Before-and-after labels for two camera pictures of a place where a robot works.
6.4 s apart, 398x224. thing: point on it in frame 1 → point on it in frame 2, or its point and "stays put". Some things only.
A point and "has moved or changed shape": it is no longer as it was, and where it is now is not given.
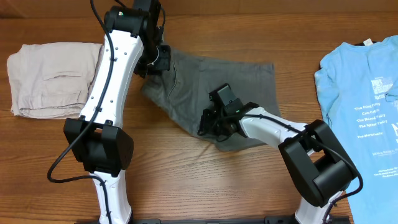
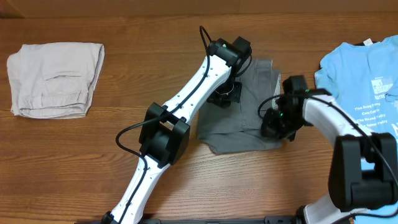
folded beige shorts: x=51 y=81 stays put
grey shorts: x=185 y=91 has moved or changed shape
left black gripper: x=164 y=63 → x=236 y=94
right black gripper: x=207 y=116 → x=270 y=129
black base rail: x=221 y=220 stays put
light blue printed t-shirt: x=357 y=84 stays put
